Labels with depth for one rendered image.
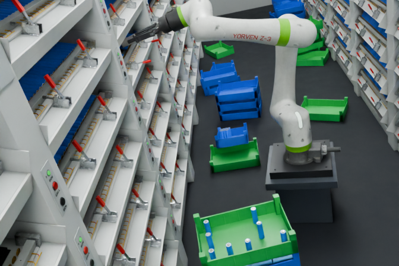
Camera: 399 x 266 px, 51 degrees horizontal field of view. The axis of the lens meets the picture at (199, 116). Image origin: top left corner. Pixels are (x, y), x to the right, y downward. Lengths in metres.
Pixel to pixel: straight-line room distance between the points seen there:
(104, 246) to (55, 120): 0.38
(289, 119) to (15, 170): 1.32
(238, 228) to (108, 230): 0.47
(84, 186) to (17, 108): 0.33
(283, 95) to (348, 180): 0.65
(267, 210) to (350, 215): 0.77
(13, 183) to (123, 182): 0.61
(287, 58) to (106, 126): 0.98
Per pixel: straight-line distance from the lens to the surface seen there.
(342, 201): 2.29
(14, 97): 0.87
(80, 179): 1.14
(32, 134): 0.90
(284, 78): 2.03
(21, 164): 0.87
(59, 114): 1.07
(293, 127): 1.94
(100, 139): 1.30
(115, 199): 1.35
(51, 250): 0.97
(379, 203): 2.29
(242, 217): 1.52
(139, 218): 1.55
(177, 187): 2.27
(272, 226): 1.49
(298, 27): 1.81
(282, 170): 2.00
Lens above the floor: 1.51
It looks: 28 degrees down
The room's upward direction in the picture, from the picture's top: 14 degrees counter-clockwise
